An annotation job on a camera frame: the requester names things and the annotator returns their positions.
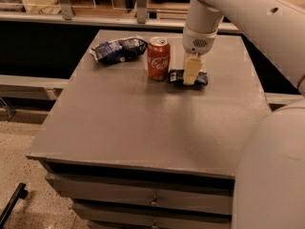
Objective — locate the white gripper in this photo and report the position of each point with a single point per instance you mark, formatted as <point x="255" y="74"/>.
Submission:
<point x="197" y="42"/>

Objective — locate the blue rxbar blueberry wrapper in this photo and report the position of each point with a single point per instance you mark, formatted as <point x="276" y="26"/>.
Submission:
<point x="176" y="77"/>

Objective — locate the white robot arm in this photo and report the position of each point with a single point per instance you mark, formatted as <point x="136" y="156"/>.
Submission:
<point x="269" y="180"/>

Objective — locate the red coke can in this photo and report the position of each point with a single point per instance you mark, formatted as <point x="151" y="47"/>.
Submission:
<point x="158" y="58"/>

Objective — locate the blue chip bag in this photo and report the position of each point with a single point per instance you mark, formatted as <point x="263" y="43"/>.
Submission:
<point x="119" y="50"/>

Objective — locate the grey cabinet with drawers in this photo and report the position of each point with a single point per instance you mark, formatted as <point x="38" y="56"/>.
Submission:
<point x="114" y="124"/>

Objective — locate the top grey drawer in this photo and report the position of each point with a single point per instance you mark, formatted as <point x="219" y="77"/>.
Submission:
<point x="87" y="188"/>

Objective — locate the grey drawer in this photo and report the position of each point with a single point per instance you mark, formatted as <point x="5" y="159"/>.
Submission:
<point x="150" y="217"/>
<point x="87" y="188"/>

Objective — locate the grey bench left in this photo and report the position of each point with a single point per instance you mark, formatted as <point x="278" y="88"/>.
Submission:
<point x="31" y="87"/>

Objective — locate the black bar left floor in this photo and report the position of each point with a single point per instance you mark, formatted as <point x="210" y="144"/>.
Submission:
<point x="19" y="193"/>

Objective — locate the middle metal bracket post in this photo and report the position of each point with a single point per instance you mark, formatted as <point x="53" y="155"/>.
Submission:
<point x="141" y="13"/>

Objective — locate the metal bracket post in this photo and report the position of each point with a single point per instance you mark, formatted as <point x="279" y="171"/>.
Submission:
<point x="141" y="13"/>
<point x="66" y="9"/>

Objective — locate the left metal bracket post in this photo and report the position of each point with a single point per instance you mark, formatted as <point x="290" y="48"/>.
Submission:
<point x="66" y="9"/>

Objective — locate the grey metal rail counter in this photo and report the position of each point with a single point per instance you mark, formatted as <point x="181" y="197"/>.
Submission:
<point x="127" y="23"/>

